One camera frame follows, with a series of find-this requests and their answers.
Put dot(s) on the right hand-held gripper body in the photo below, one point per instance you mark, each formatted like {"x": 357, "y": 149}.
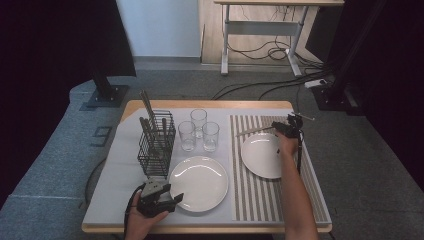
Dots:
{"x": 291, "y": 128}

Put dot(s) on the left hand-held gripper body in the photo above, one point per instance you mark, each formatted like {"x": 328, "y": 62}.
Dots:
{"x": 155, "y": 203}

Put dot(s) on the silver table knife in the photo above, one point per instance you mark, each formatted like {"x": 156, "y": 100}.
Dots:
{"x": 253, "y": 131}

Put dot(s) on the large white plate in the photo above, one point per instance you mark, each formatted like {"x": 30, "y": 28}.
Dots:
{"x": 200, "y": 186}

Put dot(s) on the small white plate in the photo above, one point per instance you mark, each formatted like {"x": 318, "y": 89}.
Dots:
{"x": 260, "y": 156}

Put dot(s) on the silver fork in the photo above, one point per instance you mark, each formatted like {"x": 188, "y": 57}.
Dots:
{"x": 164, "y": 125}

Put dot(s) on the clear drinking glass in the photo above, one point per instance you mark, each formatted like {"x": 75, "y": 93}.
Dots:
{"x": 211, "y": 137}
{"x": 187, "y": 136}
{"x": 199, "y": 116}

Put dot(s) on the person's left hand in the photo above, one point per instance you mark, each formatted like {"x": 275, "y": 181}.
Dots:
{"x": 143, "y": 225}

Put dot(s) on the black metal stand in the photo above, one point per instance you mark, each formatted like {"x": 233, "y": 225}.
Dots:
{"x": 105, "y": 90}
{"x": 333, "y": 100}

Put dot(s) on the white power strip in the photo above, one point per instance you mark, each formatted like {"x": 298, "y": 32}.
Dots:
{"x": 315, "y": 83}

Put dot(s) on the silver cutlery piece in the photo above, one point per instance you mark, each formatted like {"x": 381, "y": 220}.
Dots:
{"x": 144, "y": 100}
{"x": 147, "y": 100}
{"x": 148, "y": 131}
{"x": 143, "y": 125}

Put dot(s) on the wooden table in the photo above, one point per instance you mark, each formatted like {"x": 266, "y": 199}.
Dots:
{"x": 206, "y": 104}

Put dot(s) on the brown white striped placemat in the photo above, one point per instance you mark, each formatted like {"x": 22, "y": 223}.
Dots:
{"x": 253, "y": 200}

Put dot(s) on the desk with white legs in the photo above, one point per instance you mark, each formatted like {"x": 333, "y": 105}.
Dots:
{"x": 263, "y": 28}

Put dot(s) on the black curtain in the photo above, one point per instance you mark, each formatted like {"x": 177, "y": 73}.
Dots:
{"x": 400, "y": 83}
{"x": 50, "y": 66}

